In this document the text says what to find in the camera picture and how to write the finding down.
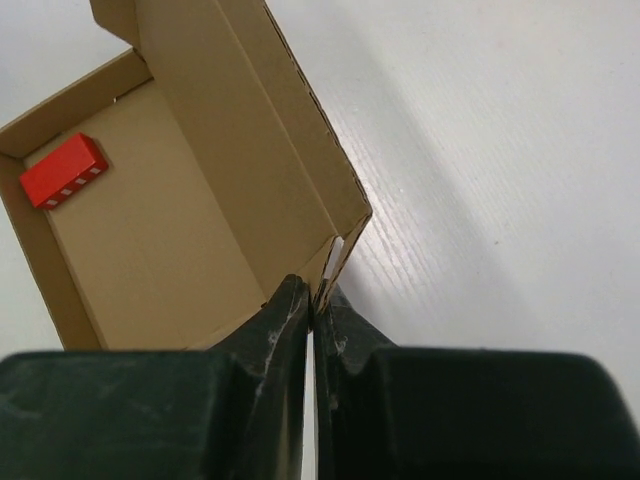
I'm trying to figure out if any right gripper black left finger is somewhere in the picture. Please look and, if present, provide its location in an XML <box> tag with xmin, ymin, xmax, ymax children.
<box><xmin>1</xmin><ymin>275</ymin><xmax>309</xmax><ymax>479</ymax></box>

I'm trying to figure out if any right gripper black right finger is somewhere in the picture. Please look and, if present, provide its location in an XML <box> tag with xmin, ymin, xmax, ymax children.
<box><xmin>313</xmin><ymin>290</ymin><xmax>639</xmax><ymax>479</ymax></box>

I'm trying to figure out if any cardboard box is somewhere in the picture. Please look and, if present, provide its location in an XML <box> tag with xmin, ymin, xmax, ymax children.
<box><xmin>1</xmin><ymin>1</ymin><xmax>372</xmax><ymax>350</ymax></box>

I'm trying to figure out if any small red plastic block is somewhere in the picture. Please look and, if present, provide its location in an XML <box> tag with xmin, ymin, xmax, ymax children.
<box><xmin>20</xmin><ymin>133</ymin><xmax>109</xmax><ymax>210</ymax></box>

